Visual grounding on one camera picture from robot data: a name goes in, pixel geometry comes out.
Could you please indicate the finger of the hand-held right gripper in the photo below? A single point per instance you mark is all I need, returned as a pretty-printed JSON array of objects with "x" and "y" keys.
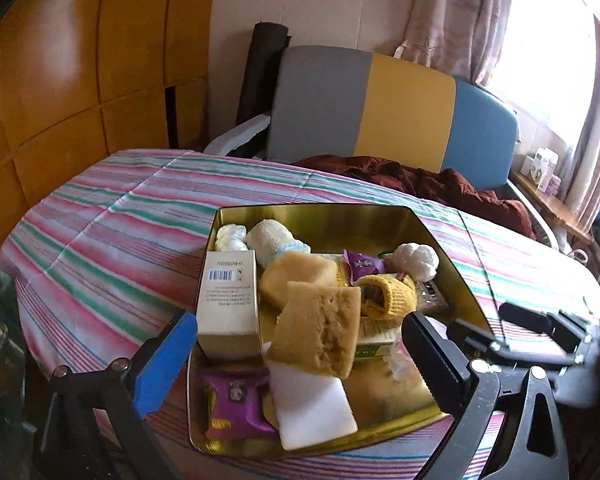
[
  {"x": 525, "y": 317},
  {"x": 575, "y": 325}
]

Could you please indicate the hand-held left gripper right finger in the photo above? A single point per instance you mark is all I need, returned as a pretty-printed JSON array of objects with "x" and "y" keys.
[{"x": 432, "y": 360}]

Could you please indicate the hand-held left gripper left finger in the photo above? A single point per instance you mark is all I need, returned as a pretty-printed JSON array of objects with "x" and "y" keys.
[{"x": 162, "y": 365}]

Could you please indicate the white green packet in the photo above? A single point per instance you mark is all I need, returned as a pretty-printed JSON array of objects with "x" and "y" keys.
[{"x": 377, "y": 337}]

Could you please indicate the gold tin box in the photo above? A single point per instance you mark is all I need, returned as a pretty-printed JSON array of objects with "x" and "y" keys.
[{"x": 380, "y": 400}]

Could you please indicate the yellow sock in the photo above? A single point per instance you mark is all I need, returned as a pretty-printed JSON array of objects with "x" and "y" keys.
[{"x": 390, "y": 295}]

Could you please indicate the purple snack packet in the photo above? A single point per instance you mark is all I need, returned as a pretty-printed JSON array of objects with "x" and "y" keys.
[{"x": 237, "y": 402}]

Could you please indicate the cream cardboard box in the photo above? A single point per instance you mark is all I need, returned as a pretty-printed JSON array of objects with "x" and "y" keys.
[{"x": 227, "y": 305}]

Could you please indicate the white knotted sock ball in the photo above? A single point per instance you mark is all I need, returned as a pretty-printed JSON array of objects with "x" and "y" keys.
[{"x": 415, "y": 261}]

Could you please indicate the small pink-purple packet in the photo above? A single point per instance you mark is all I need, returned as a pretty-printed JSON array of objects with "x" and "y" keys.
[{"x": 364, "y": 265}]

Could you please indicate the yellow sponge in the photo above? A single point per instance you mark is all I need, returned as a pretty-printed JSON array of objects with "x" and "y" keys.
[
  {"x": 315, "y": 330},
  {"x": 295, "y": 277}
]

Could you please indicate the white foam block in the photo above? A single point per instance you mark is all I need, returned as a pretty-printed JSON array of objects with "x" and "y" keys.
[{"x": 315, "y": 410}]

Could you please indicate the lumpy white sock roll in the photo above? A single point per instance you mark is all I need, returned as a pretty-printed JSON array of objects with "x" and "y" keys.
[{"x": 231, "y": 239}]

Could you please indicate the white sock roll blue trim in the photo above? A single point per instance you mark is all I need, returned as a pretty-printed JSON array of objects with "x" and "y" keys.
[{"x": 272, "y": 240}]

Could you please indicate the wooden side desk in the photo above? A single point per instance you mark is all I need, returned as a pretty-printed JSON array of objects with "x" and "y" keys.
[{"x": 550, "y": 205}]

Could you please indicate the striped tablecloth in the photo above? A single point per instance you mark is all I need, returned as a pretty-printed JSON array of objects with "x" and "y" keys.
[{"x": 105, "y": 240}]

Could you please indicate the white boxes on desk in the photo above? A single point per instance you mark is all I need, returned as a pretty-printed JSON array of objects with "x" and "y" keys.
[{"x": 540, "y": 170}]

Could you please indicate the dark red jacket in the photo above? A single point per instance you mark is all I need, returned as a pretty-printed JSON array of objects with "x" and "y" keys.
[{"x": 430, "y": 182}]

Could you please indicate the grey yellow blue chair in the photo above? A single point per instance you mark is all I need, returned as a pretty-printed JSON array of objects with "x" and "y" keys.
[{"x": 405, "y": 110}]

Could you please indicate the window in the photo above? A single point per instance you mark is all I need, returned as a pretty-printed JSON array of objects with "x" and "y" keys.
[{"x": 545, "y": 50}]

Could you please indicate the wooden wardrobe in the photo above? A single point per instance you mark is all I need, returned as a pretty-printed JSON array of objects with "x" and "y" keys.
[{"x": 80, "y": 85}]

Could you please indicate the black rolled mat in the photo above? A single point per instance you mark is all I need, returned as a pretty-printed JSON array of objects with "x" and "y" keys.
[{"x": 260, "y": 70}]

